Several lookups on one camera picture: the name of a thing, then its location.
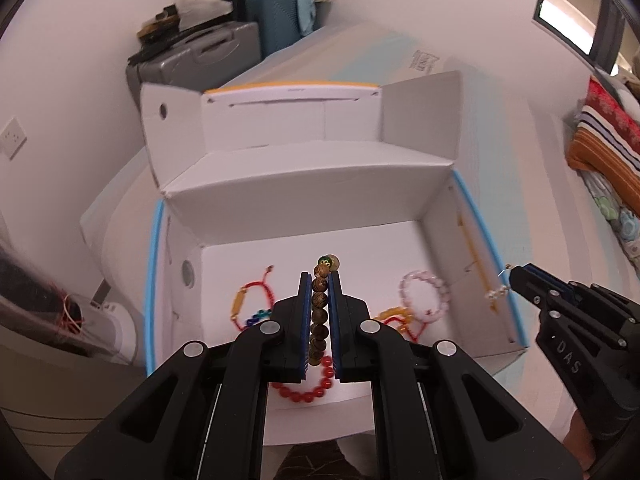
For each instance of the grey suitcase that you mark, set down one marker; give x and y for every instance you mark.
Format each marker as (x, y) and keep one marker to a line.
(210, 55)

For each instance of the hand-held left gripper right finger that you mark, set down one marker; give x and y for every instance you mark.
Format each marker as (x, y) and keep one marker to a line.
(334, 330)

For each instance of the striped pillow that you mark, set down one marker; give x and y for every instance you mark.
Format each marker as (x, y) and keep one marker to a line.
(605, 150)

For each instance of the window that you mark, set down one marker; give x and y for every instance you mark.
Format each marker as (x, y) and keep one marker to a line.
(565, 15)

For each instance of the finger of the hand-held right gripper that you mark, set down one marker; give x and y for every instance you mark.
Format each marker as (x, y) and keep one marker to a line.
(530, 287)
(550, 280)

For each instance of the person's right hand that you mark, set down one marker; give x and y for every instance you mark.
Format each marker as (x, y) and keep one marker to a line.
(579, 440)

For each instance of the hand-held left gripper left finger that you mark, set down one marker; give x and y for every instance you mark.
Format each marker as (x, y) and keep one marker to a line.
(302, 330)

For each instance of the white cloth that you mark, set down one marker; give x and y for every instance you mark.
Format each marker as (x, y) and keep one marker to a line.
(200, 2)

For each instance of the white cardboard box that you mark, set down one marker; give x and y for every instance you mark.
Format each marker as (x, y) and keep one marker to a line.
(300, 210)

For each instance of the teal suitcase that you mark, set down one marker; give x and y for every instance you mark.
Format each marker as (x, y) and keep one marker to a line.
(275, 15)

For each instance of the white wall socket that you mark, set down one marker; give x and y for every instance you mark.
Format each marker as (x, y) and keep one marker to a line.
(12, 137)

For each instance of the white appliance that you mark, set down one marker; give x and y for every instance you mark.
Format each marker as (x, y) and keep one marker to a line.
(115, 330)

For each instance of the teal cloth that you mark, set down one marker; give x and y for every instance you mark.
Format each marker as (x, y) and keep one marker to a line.
(304, 7)

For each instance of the floral quilt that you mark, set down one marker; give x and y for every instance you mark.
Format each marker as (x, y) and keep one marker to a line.
(620, 220)

